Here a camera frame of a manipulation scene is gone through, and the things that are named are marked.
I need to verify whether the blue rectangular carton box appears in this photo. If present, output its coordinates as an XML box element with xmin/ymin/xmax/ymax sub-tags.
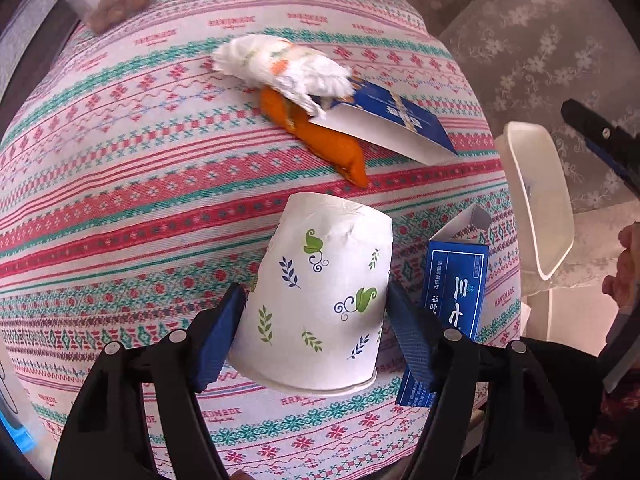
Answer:
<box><xmin>387</xmin><ymin>204</ymin><xmax>491</xmax><ymax>408</ymax></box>

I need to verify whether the blue and white envelope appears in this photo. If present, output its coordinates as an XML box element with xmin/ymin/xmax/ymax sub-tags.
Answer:
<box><xmin>311</xmin><ymin>78</ymin><xmax>458</xmax><ymax>166</ymax></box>

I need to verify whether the white trash bin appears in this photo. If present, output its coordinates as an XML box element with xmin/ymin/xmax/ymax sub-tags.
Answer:
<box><xmin>495</xmin><ymin>122</ymin><xmax>575</xmax><ymax>296</ymax></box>

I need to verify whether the crumpled white tissue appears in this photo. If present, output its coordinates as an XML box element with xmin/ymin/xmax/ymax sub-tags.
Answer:
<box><xmin>212</xmin><ymin>34</ymin><xmax>355</xmax><ymax>117</ymax></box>

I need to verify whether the white floral paper cup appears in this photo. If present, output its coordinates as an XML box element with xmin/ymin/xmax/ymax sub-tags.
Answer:
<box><xmin>228</xmin><ymin>192</ymin><xmax>393</xmax><ymax>396</ymax></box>

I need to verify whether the orange peel strip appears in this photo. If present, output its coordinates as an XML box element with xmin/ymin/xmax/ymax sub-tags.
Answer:
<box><xmin>259</xmin><ymin>87</ymin><xmax>368</xmax><ymax>188</ymax></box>

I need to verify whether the person's right hand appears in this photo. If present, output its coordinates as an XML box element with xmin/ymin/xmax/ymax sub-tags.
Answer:
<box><xmin>602</xmin><ymin>222</ymin><xmax>639</xmax><ymax>309</ymax></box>

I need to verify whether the patterned handmade tablecloth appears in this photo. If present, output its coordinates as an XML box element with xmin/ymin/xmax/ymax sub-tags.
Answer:
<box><xmin>0</xmin><ymin>0</ymin><xmax>522</xmax><ymax>480</ymax></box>

